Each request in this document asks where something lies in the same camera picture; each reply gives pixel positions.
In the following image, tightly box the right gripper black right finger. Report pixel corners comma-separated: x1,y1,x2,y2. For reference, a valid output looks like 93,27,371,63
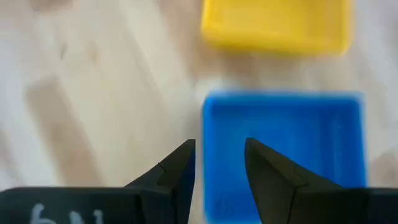
244,138,343,224

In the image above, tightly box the yellow plastic slotted basket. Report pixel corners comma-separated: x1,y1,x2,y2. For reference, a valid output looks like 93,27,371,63
200,0,354,57

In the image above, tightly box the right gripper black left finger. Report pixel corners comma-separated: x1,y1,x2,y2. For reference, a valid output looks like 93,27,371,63
124,139,196,224

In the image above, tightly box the blue plastic slotted basket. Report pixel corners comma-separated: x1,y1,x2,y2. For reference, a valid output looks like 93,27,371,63
201,90,368,224

